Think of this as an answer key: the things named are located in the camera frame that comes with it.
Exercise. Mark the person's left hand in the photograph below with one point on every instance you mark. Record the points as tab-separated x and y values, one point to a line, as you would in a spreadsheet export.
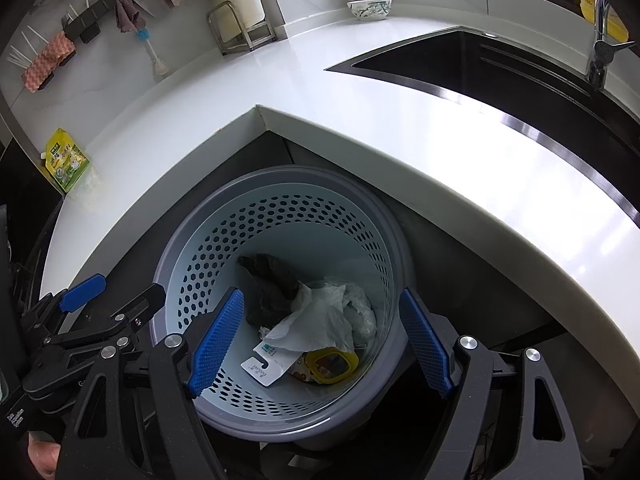
42	455

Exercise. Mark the white red snack wrapper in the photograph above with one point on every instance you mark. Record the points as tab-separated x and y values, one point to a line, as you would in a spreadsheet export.
300	372

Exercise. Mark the white paper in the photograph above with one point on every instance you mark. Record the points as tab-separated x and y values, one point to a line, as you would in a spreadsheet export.
315	320

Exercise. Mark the yellow green drink pouch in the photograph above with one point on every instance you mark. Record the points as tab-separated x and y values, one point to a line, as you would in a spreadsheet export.
67	160

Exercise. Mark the black kitchen sink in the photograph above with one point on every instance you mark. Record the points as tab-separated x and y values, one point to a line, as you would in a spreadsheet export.
525	75

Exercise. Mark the grey perforated trash bin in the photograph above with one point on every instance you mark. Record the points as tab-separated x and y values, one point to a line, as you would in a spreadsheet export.
280	220

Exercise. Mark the white patterned bowl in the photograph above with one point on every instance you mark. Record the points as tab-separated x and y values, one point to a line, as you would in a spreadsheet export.
370	10

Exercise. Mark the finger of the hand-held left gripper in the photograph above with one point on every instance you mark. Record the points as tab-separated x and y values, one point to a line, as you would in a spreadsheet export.
145	302
82	292

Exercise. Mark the clear blister pack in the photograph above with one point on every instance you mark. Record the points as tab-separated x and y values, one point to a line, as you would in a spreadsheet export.
265	365

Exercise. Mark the bundle of white sticks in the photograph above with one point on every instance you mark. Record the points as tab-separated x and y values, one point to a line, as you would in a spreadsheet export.
20	57

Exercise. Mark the chrome faucet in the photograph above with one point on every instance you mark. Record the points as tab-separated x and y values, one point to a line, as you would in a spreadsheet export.
600	50

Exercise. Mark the pink sponge cloth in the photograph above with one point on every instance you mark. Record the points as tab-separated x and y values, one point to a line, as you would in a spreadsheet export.
47	62

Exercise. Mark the yellow plastic container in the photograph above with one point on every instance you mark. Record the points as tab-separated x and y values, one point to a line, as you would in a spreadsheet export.
312	360

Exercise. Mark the clear plastic bag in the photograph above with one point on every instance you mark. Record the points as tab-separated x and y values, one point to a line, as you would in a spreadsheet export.
362	317

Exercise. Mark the brown rag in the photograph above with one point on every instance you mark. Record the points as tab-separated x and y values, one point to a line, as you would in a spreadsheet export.
127	15

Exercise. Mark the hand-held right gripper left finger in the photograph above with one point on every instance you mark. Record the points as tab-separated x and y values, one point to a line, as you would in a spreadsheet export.
215	342

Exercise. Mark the metal cutting board rack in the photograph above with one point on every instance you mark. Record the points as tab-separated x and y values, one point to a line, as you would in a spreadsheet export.
260	37

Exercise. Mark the black cloth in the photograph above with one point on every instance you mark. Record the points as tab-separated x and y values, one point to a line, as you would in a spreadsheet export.
270	290

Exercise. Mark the blue white bottle brush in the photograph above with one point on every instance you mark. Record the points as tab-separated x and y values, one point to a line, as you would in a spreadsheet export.
150	52

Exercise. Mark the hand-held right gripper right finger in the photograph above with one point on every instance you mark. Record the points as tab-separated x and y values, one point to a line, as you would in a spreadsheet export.
425	342

